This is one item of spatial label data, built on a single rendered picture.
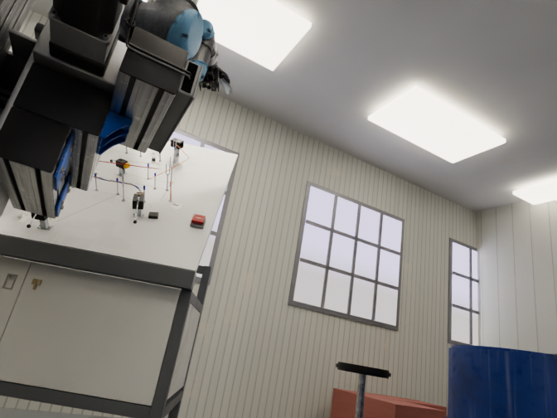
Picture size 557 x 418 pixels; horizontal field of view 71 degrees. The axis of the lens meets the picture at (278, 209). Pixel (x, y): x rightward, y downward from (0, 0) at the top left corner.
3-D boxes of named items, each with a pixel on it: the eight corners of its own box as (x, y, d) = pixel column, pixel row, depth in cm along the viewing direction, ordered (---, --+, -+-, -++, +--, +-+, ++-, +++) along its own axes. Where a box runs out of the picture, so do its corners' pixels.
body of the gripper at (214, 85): (199, 91, 147) (195, 70, 136) (201, 73, 150) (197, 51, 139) (220, 93, 148) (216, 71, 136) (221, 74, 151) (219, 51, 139)
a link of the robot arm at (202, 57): (171, 80, 127) (180, 54, 131) (205, 86, 127) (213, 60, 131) (167, 64, 120) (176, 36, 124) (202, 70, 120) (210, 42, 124)
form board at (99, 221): (-131, 212, 139) (-133, 208, 138) (36, 116, 225) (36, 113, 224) (195, 274, 145) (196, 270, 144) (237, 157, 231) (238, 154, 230)
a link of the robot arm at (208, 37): (186, 34, 122) (191, 13, 125) (191, 59, 132) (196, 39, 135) (210, 38, 122) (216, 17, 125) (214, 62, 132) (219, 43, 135)
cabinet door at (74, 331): (150, 406, 130) (180, 289, 143) (-16, 377, 127) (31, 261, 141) (152, 405, 132) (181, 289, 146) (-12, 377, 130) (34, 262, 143)
